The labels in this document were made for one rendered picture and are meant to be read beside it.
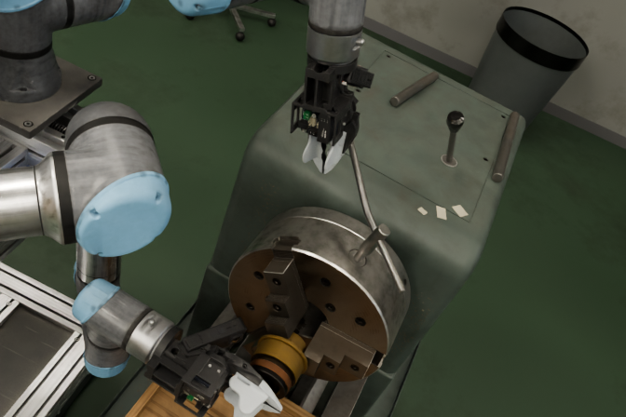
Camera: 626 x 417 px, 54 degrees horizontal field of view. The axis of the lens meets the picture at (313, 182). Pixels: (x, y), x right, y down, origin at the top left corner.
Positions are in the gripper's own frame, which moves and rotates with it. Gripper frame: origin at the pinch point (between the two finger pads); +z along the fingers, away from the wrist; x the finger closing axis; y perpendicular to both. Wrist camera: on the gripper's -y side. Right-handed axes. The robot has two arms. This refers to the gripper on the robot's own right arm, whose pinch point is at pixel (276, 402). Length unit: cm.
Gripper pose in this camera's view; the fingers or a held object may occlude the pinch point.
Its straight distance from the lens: 101.8
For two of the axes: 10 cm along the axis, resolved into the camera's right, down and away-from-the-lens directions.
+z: 8.6, 4.9, -1.4
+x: 3.0, -7.0, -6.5
